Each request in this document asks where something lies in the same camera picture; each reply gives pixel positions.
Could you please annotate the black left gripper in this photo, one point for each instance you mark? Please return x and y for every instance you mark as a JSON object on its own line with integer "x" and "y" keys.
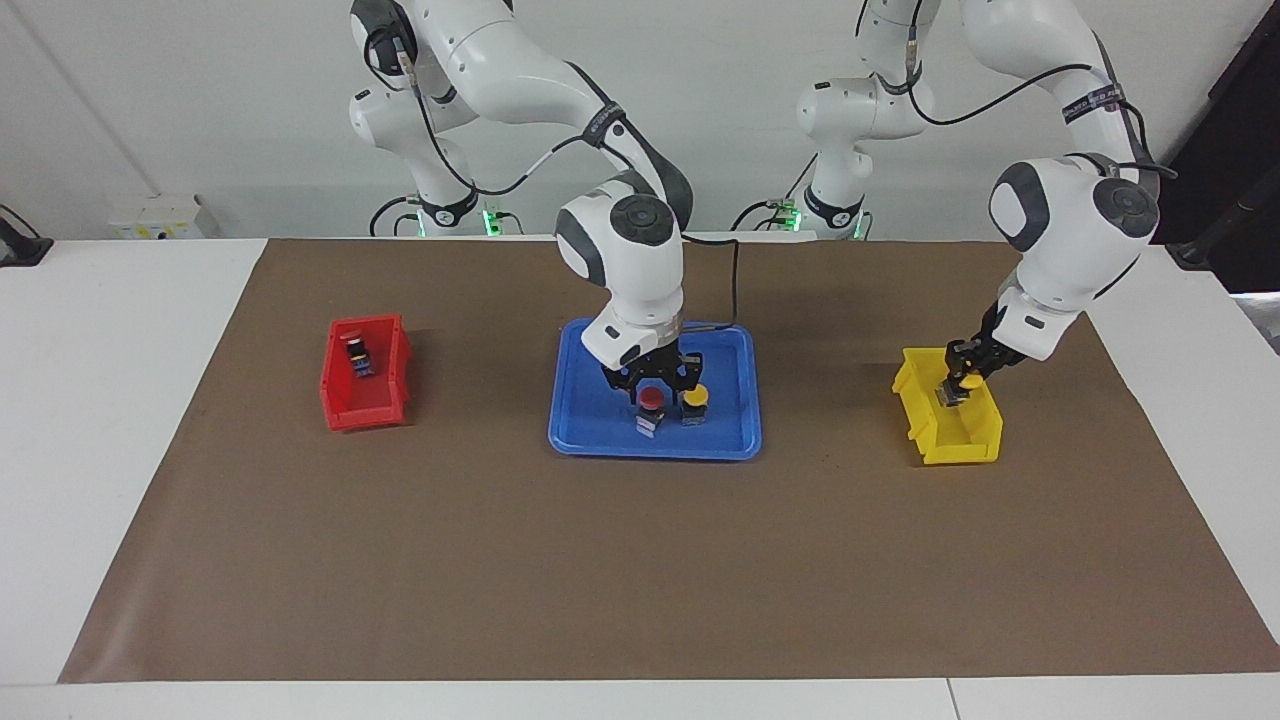
{"x": 990, "y": 350}

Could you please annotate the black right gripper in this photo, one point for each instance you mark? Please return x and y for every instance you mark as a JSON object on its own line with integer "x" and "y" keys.
{"x": 660, "y": 365}

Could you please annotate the red push button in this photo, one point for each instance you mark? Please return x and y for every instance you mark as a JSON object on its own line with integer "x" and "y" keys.
{"x": 651, "y": 399}
{"x": 352, "y": 352}

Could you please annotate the yellow push button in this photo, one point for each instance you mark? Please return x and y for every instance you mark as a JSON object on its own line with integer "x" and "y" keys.
{"x": 968, "y": 382}
{"x": 696, "y": 398}

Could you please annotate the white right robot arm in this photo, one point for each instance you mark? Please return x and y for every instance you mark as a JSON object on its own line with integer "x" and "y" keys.
{"x": 620, "y": 270}

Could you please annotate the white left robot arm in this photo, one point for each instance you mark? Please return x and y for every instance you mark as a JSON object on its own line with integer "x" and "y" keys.
{"x": 1070, "y": 230}

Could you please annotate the blue plastic tray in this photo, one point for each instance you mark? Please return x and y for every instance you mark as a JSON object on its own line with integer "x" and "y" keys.
{"x": 590, "y": 440}

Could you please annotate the yellow plastic bin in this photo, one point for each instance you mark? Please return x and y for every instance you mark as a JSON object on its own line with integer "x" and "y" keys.
{"x": 960, "y": 455}

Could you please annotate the brown table mat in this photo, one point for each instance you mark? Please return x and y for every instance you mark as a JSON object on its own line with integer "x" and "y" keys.
{"x": 600, "y": 560}

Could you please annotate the green lit base plug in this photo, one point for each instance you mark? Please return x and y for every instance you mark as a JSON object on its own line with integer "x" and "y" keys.
{"x": 786, "y": 216}
{"x": 492, "y": 222}

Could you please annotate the red plastic bin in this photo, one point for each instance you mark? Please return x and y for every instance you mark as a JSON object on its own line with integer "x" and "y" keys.
{"x": 365, "y": 410}

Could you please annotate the dark equipment stand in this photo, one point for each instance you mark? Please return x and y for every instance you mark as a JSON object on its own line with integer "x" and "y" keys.
{"x": 1250, "y": 150}

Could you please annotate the white power box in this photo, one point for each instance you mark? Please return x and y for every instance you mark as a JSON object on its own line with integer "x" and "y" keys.
{"x": 155, "y": 215}

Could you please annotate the black clamp mount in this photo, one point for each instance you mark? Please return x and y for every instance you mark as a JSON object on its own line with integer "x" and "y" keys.
{"x": 20, "y": 250}

